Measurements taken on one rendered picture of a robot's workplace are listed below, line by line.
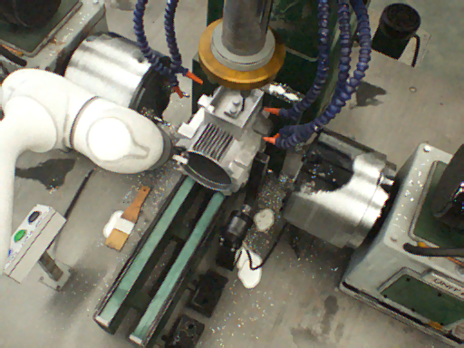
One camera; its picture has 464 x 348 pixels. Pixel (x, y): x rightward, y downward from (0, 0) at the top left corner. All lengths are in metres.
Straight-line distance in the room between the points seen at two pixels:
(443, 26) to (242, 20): 2.46
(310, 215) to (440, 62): 2.08
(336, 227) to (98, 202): 0.68
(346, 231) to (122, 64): 0.65
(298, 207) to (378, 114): 0.65
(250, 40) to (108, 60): 0.42
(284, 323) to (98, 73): 0.78
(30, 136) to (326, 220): 0.66
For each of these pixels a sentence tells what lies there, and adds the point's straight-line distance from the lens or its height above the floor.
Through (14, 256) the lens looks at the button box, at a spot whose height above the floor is 1.08.
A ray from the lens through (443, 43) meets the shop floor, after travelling 3.24.
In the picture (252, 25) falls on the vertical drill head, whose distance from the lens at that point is 0.97.
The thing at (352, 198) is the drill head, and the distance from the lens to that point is 1.14.
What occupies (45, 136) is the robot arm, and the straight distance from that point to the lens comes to 0.87.
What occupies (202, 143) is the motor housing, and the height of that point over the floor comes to 1.11.
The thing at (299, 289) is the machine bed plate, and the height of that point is 0.80.
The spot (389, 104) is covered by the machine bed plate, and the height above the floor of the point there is 0.80.
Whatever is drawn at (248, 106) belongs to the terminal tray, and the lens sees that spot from 1.25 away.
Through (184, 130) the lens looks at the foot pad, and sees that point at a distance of 1.25.
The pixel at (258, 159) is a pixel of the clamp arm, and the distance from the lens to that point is 1.02.
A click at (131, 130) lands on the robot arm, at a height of 1.47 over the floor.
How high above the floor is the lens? 2.13
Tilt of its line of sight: 62 degrees down
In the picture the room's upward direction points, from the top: 9 degrees clockwise
